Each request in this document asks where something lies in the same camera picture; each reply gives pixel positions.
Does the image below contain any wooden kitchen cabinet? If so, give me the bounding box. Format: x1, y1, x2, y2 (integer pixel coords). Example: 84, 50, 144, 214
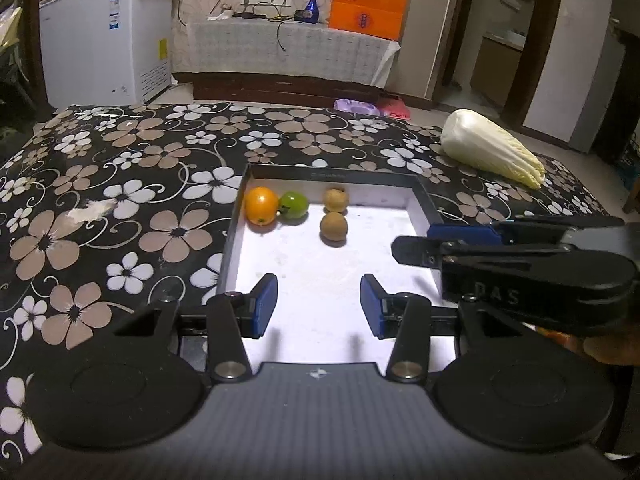
470, 30, 527, 95

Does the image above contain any pink slipper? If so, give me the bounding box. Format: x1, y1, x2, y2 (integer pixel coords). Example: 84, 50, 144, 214
376, 97, 412, 121

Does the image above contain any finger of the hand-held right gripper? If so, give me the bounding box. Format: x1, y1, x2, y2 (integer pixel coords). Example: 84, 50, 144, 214
427, 215, 627, 246
391, 236, 562, 267

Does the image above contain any black floral tablecloth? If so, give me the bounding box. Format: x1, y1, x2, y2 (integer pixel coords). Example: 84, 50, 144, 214
0, 102, 627, 463

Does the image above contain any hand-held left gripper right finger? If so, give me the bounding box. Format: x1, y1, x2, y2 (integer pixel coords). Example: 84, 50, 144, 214
360, 273, 523, 382

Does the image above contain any black cable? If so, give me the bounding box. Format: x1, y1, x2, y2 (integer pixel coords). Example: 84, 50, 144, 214
276, 0, 290, 54

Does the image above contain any white chest freezer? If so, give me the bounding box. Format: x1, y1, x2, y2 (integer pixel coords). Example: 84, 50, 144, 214
39, 0, 174, 106

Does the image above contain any napa cabbage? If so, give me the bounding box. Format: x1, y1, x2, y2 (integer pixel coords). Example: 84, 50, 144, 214
440, 108, 546, 190

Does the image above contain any green fruit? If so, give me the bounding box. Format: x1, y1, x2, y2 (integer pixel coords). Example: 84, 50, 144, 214
278, 190, 309, 219

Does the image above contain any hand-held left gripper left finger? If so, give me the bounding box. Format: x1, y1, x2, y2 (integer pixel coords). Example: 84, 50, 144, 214
112, 273, 279, 382

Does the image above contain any white checked cabinet cloth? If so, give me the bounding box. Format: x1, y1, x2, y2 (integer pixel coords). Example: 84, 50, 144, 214
187, 19, 402, 92

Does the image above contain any purple slipper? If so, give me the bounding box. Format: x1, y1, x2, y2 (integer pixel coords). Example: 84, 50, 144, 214
333, 98, 379, 116

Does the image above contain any white and black scooter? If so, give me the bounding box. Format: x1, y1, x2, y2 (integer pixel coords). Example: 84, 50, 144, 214
0, 4, 26, 107

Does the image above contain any brown kiwi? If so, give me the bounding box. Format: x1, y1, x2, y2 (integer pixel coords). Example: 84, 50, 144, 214
320, 212, 348, 245
323, 187, 348, 213

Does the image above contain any black box with white inside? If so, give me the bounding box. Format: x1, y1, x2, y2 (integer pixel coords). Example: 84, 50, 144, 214
217, 162, 447, 363

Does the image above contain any orange cardboard box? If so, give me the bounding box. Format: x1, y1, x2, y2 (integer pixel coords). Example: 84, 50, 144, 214
328, 0, 412, 41

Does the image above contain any blue glass bottle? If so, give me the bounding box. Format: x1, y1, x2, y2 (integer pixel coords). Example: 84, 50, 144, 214
295, 0, 322, 25

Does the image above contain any person's right hand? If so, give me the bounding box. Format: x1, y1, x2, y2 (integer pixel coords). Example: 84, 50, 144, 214
579, 314, 640, 366

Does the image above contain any large orange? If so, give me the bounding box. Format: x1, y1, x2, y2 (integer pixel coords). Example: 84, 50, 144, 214
244, 187, 279, 226

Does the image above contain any dark wooden tv cabinet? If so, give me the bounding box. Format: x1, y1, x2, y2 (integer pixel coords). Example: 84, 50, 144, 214
171, 71, 382, 107

